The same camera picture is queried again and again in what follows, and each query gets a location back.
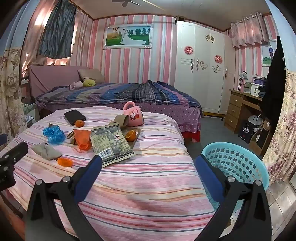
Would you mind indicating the white small fan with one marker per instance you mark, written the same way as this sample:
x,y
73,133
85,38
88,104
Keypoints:
x,y
254,120

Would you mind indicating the black smartphone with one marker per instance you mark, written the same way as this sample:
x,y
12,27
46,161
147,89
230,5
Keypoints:
x,y
73,116

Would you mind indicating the orange peel piece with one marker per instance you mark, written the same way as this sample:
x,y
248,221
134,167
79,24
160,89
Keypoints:
x,y
64,162

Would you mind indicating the pink plush toy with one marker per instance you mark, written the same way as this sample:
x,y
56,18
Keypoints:
x,y
76,85

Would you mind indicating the plaid blue purple blanket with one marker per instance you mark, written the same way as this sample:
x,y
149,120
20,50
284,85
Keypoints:
x,y
129,92

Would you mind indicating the black paper bag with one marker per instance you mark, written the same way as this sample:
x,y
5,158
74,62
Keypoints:
x,y
246,132

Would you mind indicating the grey foil snack packet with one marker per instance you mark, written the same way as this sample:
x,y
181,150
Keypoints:
x,y
111,143

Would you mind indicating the grey cloth wad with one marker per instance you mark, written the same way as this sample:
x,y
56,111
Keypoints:
x,y
46,151

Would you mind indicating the floral curtain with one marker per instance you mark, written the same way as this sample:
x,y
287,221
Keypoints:
x,y
10,97
284,129

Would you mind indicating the silver desk lamp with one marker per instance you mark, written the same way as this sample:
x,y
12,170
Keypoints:
x,y
242,77

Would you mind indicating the pink covered headboard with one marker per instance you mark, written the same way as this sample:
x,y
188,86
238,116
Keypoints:
x,y
53,76

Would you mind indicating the wooden desk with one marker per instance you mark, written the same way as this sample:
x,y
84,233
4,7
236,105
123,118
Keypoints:
x,y
238,104

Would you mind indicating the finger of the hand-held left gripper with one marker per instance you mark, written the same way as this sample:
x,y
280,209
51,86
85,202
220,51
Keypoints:
x,y
17,150

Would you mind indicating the tangerine peel half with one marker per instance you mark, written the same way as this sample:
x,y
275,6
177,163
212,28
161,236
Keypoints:
x,y
130,136

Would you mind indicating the light blue plastic basket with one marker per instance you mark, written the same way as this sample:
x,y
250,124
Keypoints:
x,y
231,160

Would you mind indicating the brown phone case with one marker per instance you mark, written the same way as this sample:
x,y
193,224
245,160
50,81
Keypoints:
x,y
137,131

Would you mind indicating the pink cartoon mug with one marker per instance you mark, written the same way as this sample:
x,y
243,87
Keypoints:
x,y
134,115

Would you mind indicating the blue plastic bag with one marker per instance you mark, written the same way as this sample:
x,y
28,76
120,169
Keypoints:
x,y
54,135

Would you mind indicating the ceiling fan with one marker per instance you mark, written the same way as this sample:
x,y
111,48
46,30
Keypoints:
x,y
126,2

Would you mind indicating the whole tangerine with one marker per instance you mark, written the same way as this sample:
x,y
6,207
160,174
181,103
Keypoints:
x,y
79,123

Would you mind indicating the pink curtain valance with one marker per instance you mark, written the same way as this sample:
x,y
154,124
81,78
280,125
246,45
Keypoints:
x,y
249,32

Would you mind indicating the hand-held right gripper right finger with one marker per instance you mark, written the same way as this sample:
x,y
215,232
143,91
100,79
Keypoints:
x,y
208,178

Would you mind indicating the brown peel scraps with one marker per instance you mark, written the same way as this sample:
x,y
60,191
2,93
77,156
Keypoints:
x,y
71,138

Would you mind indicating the framed wedding photo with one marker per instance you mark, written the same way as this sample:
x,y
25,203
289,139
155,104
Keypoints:
x,y
128,37

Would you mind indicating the black hanging coat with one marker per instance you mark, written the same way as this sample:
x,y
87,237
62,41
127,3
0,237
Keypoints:
x,y
274,92

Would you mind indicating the beige pillow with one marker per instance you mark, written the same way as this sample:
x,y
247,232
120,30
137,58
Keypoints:
x,y
91,74

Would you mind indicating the pink striped bedsheet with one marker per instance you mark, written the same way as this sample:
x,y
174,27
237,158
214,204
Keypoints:
x,y
150,173

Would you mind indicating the white wardrobe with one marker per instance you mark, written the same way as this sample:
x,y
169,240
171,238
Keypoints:
x,y
203,76

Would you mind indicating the purple box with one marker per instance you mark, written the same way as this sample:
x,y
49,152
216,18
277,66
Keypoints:
x,y
260,81

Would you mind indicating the dark grey window curtain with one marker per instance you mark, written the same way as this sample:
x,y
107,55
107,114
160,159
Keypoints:
x,y
57,32

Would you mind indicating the bed with purple dotted skirt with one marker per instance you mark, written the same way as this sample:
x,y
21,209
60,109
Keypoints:
x,y
166,111

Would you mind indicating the pink sheer curtain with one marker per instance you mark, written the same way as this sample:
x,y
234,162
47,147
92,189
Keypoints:
x,y
34,34

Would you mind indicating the orange plastic bag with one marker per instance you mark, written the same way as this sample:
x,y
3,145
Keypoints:
x,y
83,139

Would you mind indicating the yellow plush toy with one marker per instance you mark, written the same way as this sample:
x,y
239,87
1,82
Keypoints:
x,y
89,82

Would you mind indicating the white box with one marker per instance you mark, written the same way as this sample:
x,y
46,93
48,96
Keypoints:
x,y
256,90

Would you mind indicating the small framed couple photo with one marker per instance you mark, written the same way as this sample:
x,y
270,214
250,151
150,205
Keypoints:
x,y
268,54

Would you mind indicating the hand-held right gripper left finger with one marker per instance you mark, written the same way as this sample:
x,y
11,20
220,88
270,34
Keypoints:
x,y
89,176

